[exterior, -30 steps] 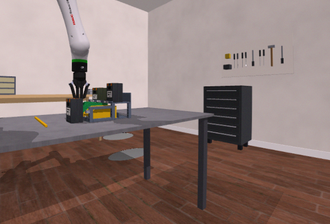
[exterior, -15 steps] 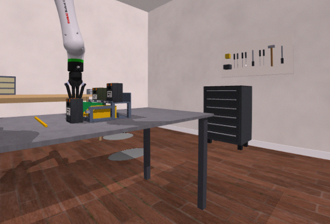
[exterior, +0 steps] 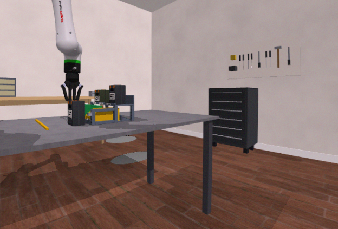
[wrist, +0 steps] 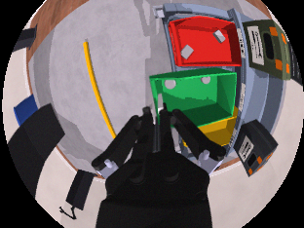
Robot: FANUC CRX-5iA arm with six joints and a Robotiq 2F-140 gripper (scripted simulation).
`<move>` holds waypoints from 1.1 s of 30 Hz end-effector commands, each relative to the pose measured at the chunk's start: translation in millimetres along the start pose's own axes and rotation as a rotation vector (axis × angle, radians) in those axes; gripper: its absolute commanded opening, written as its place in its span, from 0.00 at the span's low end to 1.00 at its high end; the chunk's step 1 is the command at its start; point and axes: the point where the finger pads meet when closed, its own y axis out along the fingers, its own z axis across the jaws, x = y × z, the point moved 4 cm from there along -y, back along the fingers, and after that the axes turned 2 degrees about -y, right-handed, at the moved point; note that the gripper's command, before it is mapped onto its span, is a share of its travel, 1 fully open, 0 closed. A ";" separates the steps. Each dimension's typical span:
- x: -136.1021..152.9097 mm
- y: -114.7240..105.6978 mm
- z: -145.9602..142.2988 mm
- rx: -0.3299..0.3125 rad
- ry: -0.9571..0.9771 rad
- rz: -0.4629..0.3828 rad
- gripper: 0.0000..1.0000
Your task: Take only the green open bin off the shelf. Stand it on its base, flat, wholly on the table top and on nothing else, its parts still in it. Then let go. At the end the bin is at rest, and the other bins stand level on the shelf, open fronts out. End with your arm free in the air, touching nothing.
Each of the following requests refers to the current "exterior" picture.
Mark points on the yellow open bin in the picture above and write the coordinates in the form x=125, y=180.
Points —
x=101, y=116

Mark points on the green bin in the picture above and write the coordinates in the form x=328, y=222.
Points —
x=88, y=107

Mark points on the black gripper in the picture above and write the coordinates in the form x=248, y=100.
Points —
x=72, y=82

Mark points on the grey bin rack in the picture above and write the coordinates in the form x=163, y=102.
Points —
x=129, y=102

